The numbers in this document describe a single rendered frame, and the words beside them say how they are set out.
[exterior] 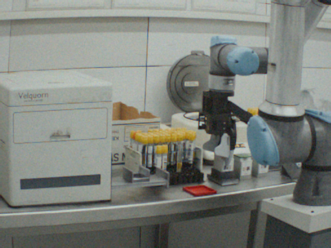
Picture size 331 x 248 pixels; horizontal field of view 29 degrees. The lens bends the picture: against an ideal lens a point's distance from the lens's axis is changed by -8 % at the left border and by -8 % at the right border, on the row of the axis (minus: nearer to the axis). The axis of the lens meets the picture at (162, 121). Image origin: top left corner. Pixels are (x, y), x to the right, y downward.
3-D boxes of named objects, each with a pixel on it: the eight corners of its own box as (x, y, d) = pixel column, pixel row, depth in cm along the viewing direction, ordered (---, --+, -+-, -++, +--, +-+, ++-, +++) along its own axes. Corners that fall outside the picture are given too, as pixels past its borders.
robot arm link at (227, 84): (227, 73, 194) (242, 77, 187) (226, 88, 195) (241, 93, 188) (203, 73, 191) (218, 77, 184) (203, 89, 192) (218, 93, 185)
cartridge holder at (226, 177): (222, 186, 191) (223, 174, 190) (206, 177, 199) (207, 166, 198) (238, 184, 193) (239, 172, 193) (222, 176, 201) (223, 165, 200)
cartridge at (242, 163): (240, 179, 198) (242, 157, 196) (231, 175, 202) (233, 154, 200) (251, 178, 199) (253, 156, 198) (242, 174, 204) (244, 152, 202)
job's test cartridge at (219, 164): (220, 179, 193) (222, 157, 192) (212, 175, 197) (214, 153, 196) (232, 177, 195) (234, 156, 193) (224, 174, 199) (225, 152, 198)
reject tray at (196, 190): (194, 196, 180) (195, 194, 180) (182, 190, 186) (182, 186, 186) (216, 193, 183) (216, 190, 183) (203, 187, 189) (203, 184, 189)
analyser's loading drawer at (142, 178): (97, 194, 171) (97, 174, 170) (86, 186, 177) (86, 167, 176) (169, 187, 181) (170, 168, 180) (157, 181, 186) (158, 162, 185)
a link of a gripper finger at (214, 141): (197, 159, 198) (202, 130, 194) (215, 157, 200) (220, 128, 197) (202, 164, 195) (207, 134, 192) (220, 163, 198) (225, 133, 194)
